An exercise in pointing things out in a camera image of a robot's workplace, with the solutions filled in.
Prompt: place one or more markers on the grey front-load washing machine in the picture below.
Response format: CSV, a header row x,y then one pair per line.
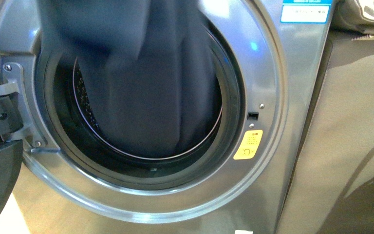
x,y
265,72

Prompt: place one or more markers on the orange warning sticker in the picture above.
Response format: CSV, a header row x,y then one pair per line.
x,y
249,145

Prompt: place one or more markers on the blue white energy label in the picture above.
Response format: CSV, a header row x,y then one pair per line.
x,y
305,11

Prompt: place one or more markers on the dark blue garment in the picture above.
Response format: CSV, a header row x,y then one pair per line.
x,y
146,66

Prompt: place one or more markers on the white tape piece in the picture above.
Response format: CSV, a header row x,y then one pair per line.
x,y
243,232

